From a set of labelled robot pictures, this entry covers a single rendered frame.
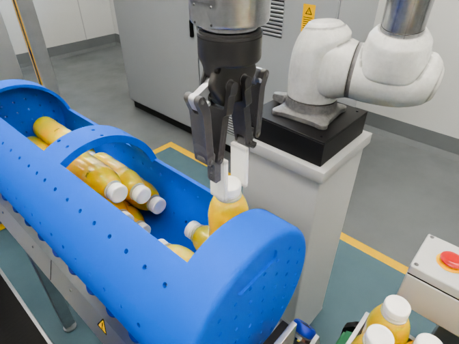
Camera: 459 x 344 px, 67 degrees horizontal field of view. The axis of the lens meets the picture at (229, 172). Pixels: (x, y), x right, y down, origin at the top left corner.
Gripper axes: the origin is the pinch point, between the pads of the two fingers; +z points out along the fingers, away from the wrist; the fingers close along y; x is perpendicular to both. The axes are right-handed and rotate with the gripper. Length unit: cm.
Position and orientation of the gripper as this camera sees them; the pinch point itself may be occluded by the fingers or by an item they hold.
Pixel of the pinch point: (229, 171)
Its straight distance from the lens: 51.1
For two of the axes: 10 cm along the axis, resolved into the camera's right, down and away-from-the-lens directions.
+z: 0.0, 8.1, 5.8
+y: -6.7, 4.3, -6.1
